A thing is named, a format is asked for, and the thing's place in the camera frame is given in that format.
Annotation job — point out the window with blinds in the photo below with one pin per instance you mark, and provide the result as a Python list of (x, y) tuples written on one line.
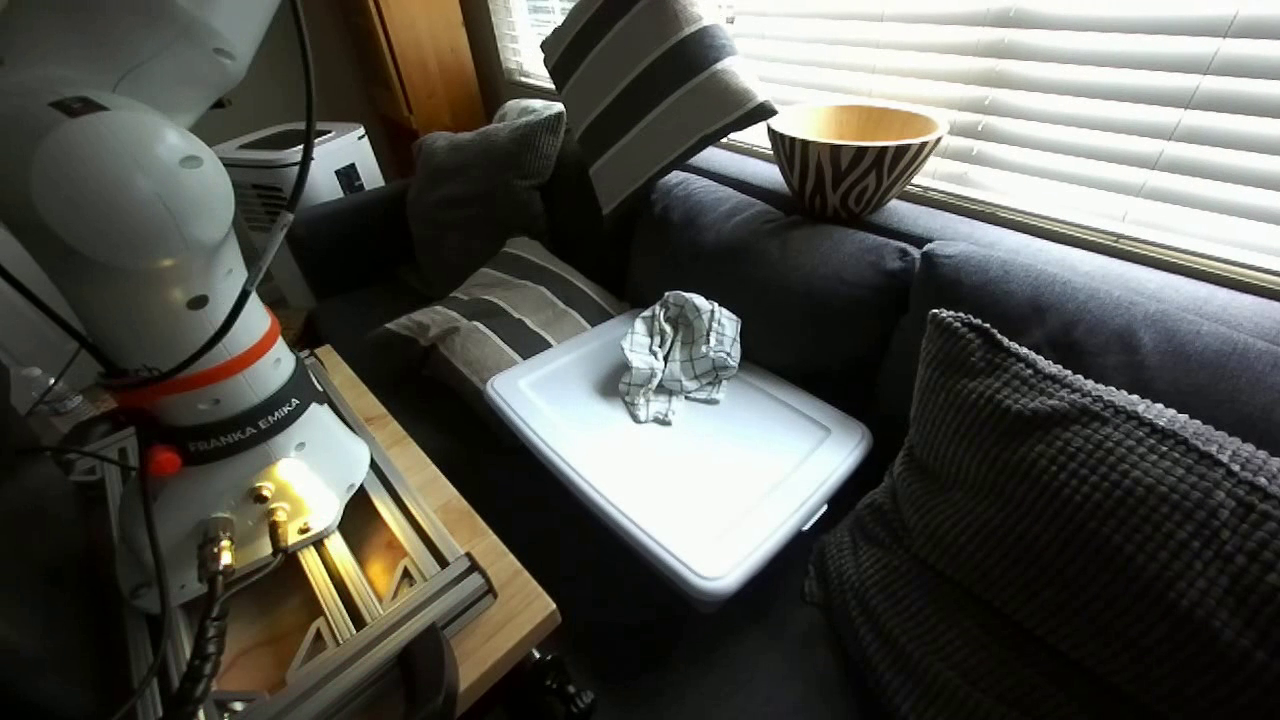
[(1050, 90)]

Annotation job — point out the grey textured pillow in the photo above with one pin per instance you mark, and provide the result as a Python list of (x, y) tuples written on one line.
[(480, 190), (1060, 540)]

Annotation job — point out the wooden cabinet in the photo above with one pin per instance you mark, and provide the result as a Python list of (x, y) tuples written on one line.
[(420, 65)]

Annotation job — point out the striped pillow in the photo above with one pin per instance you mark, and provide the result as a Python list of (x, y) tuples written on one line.
[(650, 90), (500, 315)]

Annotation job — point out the white air purifier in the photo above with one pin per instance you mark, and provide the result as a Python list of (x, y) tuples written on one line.
[(320, 165)]

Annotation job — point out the wooden zebra pattern bowl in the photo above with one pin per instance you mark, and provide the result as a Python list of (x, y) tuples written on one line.
[(850, 155)]

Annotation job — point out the checkered dish cloth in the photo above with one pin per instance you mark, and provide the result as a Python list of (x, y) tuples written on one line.
[(680, 355)]

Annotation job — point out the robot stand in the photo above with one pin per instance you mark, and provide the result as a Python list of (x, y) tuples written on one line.
[(440, 540)]

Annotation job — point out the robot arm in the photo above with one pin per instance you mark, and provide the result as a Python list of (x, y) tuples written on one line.
[(130, 230)]

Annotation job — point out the white plastic bin lid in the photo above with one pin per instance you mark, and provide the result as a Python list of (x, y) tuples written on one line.
[(690, 470)]

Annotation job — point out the dark grey couch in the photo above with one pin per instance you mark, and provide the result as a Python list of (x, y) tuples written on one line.
[(800, 270)]

